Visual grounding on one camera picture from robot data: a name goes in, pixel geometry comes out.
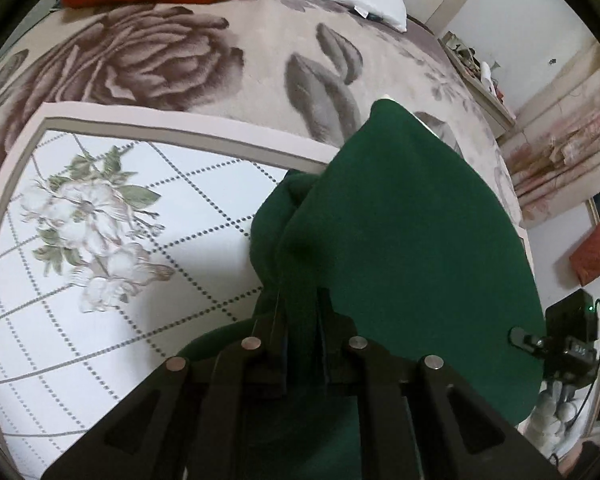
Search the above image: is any white checked floral mat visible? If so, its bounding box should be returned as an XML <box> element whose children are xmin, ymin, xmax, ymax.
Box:
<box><xmin>0</xmin><ymin>103</ymin><xmax>336</xmax><ymax>479</ymax></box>

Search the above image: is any floral rose bed blanket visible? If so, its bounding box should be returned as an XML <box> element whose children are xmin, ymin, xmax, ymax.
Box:
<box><xmin>0</xmin><ymin>0</ymin><xmax>531</xmax><ymax>252</ymax></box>

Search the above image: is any green white varsity jacket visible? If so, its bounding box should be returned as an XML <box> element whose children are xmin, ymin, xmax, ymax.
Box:
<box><xmin>176</xmin><ymin>94</ymin><xmax>549</xmax><ymax>480</ymax></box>

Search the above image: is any white bedside table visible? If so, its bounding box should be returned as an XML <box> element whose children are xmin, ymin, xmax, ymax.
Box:
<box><xmin>439</xmin><ymin>32</ymin><xmax>516</xmax><ymax>142</ymax></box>

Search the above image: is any pink floral curtain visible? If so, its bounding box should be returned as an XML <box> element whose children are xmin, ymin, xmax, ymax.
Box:
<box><xmin>501</xmin><ymin>41</ymin><xmax>600</xmax><ymax>229</ymax></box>

